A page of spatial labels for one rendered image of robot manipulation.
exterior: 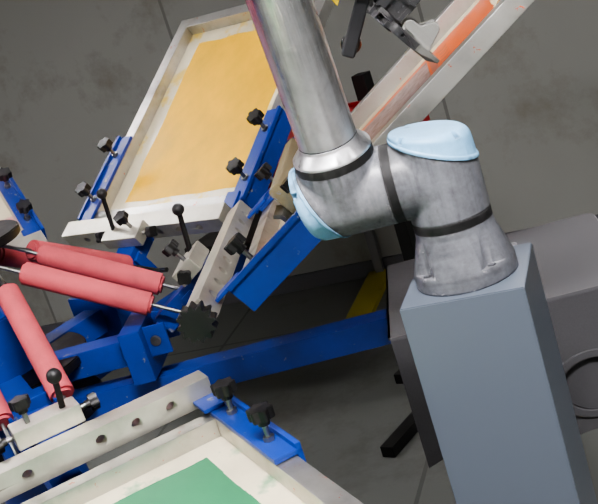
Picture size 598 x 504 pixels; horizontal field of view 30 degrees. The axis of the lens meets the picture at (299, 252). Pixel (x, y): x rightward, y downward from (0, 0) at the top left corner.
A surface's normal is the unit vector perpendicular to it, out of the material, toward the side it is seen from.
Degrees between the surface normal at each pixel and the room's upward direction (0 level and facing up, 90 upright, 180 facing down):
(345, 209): 103
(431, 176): 88
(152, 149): 32
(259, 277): 90
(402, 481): 0
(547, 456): 90
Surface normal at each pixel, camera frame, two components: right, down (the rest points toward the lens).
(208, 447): -0.29, -0.91
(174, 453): 0.42, 0.14
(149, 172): -0.53, -0.57
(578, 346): -0.05, 0.36
